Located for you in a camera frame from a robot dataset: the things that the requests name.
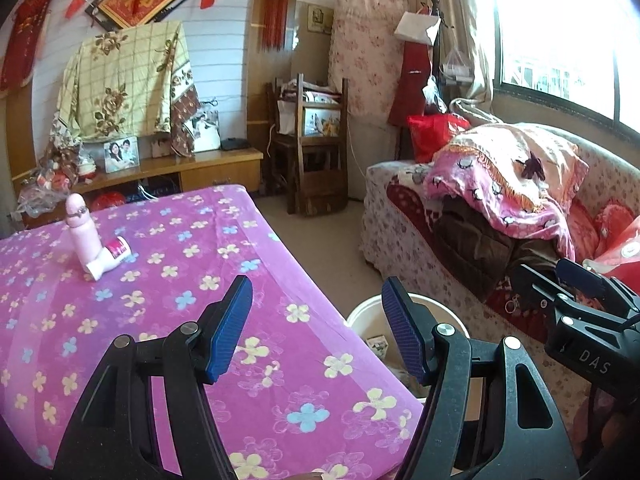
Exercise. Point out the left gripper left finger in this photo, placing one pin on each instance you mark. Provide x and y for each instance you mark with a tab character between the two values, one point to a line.
112	432

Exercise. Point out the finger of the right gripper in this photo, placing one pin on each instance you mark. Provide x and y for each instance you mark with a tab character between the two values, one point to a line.
595	282
536	292

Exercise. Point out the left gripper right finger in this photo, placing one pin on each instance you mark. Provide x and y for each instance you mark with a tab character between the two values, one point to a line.
488	413

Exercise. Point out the white plastic trash bucket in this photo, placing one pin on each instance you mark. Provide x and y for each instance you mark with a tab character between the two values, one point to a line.
369	322

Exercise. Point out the dark brown cushion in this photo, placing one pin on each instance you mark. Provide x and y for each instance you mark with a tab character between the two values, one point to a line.
480	257

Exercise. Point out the pink cartoon blanket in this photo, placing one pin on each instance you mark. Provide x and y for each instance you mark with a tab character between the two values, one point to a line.
521	178

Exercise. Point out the floral covered sofa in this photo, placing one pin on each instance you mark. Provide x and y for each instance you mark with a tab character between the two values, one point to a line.
398	239

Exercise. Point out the pink floral tablecloth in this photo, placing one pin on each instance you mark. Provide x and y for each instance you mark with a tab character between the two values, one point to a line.
302	395

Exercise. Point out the red plastic bag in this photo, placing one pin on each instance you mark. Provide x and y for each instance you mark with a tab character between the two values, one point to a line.
430	133

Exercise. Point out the white bottle red label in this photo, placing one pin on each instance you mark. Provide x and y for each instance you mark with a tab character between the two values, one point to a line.
111	255

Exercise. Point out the pink water bottle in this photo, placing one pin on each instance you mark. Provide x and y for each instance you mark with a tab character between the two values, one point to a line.
83	231

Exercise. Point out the beige curtain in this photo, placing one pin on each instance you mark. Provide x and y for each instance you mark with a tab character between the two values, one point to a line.
462	33

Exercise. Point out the red hanging garment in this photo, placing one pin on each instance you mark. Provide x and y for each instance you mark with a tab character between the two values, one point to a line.
409	99

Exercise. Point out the wooden TV cabinet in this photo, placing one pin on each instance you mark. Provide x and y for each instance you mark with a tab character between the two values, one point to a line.
242	167

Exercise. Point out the wooden chair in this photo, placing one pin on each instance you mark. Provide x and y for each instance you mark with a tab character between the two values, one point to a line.
307	146

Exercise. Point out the framed couple photo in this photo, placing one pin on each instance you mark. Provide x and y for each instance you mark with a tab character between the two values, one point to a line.
120	155

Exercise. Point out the pink floral upright mattress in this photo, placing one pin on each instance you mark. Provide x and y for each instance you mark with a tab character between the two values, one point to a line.
365	52

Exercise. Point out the yellow floral cloth cover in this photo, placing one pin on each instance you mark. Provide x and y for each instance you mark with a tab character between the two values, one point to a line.
133	82

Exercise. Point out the red chinese knot ornament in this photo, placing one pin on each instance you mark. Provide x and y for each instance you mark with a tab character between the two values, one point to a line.
277	0

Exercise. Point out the window with dark frame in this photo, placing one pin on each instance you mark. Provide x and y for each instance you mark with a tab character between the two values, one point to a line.
585	52

